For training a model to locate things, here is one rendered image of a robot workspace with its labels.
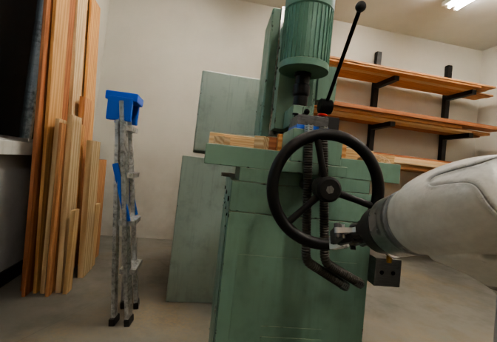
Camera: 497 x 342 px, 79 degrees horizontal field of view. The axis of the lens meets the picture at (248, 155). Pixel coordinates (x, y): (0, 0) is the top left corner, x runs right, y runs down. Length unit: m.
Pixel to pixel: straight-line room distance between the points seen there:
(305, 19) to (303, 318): 0.94
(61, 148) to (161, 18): 2.06
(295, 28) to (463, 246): 0.89
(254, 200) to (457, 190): 0.63
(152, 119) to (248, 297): 2.65
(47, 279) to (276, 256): 1.51
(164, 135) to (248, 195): 2.51
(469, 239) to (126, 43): 3.46
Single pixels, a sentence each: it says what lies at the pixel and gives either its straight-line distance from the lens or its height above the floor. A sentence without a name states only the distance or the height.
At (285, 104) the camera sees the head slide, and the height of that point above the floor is 1.10.
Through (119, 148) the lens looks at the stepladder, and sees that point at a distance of 1.67.
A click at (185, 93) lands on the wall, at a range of 3.39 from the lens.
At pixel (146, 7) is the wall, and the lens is 3.72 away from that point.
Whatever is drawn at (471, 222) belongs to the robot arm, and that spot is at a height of 0.81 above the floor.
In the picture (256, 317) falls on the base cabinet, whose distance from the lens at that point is 0.99.
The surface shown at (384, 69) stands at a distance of 3.56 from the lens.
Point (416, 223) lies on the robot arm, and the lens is 0.40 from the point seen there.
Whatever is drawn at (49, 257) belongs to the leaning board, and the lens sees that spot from 2.12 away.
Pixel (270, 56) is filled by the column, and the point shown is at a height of 1.31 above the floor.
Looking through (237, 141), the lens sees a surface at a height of 0.93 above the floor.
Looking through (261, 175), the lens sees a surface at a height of 0.82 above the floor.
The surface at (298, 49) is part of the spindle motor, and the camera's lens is 1.08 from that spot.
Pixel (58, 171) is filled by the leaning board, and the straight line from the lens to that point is 2.03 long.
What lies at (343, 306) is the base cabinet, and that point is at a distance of 1.04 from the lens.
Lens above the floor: 0.84
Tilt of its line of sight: 2 degrees up
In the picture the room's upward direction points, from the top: 6 degrees clockwise
